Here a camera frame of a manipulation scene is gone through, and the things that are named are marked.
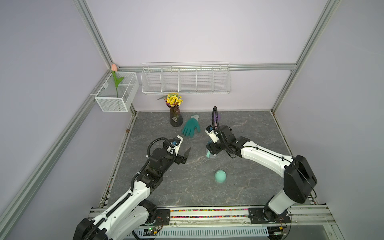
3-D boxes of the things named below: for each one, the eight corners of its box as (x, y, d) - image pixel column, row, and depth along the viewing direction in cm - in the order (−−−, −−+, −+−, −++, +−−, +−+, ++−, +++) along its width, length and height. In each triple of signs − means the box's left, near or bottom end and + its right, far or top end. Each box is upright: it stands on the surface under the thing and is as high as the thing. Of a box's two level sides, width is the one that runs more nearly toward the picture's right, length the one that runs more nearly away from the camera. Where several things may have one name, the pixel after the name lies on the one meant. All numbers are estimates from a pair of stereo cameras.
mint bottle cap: (215, 182, 87) (216, 180, 83) (214, 172, 91) (215, 169, 87) (225, 182, 87) (226, 180, 83) (224, 172, 91) (225, 169, 87)
